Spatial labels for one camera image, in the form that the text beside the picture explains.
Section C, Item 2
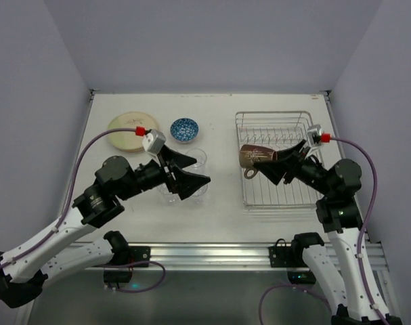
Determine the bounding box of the brown striped ceramic cup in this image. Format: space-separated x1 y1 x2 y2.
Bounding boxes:
238 144 277 179

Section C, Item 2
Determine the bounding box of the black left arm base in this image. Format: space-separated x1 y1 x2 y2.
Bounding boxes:
103 231 150 288

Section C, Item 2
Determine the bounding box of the blue patterned bowl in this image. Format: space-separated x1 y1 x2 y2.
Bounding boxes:
169 118 199 144

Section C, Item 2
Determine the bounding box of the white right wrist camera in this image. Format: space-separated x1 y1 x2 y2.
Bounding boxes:
307 124 332 155

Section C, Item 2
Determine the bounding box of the steel wire dish rack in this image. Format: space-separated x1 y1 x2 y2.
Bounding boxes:
235 110 320 210

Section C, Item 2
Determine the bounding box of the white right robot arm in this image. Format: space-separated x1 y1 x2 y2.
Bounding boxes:
254 141 402 324

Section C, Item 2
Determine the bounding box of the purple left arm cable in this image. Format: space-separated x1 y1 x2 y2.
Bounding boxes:
0 126 147 302

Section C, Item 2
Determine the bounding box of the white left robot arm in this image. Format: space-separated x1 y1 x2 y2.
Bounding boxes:
0 146 211 308

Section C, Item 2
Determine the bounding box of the cream plate rearmost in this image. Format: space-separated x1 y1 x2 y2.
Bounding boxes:
106 112 159 154

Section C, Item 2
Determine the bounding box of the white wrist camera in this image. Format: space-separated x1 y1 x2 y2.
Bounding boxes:
142 129 167 156
307 124 332 155

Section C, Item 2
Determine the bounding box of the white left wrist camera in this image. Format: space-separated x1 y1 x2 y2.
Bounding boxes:
142 129 167 156

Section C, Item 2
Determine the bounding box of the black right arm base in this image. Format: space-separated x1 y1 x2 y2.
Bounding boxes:
268 238 316 285

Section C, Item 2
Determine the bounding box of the aluminium mounting rail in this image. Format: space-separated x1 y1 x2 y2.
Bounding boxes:
32 240 385 272

